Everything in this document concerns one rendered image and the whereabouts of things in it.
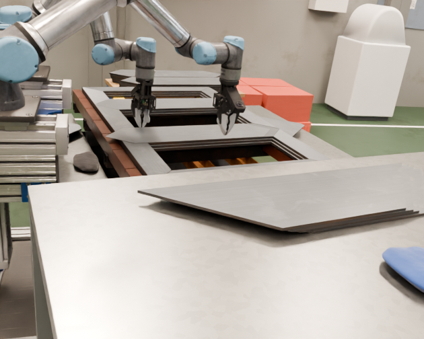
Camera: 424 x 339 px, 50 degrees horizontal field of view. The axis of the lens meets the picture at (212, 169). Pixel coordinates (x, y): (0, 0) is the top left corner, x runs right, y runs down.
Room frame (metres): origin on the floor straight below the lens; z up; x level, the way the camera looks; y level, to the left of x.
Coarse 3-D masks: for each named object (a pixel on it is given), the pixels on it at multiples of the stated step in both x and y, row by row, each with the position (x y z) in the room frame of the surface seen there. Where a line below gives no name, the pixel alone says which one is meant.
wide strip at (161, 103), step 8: (96, 104) 2.05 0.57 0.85; (104, 104) 2.06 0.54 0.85; (112, 104) 2.08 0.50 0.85; (120, 104) 2.10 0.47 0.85; (128, 104) 2.11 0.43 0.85; (160, 104) 2.17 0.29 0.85; (168, 104) 2.19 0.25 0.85; (176, 104) 2.21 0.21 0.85; (184, 104) 2.22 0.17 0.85; (192, 104) 2.24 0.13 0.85; (200, 104) 2.26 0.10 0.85; (208, 104) 2.28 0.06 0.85
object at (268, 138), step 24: (120, 96) 2.34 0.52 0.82; (168, 96) 2.46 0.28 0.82; (192, 96) 2.53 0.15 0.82; (240, 120) 2.12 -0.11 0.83; (120, 144) 1.62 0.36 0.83; (168, 144) 1.65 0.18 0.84; (192, 144) 1.69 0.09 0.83; (216, 144) 1.74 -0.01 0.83; (240, 144) 1.78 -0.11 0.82; (264, 144) 1.84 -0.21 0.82
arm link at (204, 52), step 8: (200, 40) 1.65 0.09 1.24; (192, 48) 1.64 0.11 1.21; (200, 48) 1.57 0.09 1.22; (208, 48) 1.57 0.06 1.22; (216, 48) 1.59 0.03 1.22; (224, 48) 1.62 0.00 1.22; (192, 56) 1.65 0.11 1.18; (200, 56) 1.57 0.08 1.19; (208, 56) 1.56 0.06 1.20; (216, 56) 1.59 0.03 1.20; (224, 56) 1.61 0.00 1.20; (200, 64) 1.58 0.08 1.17; (208, 64) 1.59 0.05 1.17; (216, 64) 1.62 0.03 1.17
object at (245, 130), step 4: (236, 124) 1.98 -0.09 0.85; (240, 124) 1.98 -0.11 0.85; (244, 124) 1.99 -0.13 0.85; (236, 128) 1.92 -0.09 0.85; (240, 128) 1.92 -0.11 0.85; (244, 128) 1.93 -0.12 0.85; (248, 128) 1.94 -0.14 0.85; (240, 132) 1.88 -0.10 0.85; (244, 132) 1.88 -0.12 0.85; (248, 132) 1.89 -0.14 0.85; (252, 132) 1.89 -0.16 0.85; (256, 132) 1.90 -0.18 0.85; (248, 136) 1.83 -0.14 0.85; (252, 136) 1.84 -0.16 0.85; (256, 136) 1.84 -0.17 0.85; (260, 136) 1.85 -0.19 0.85
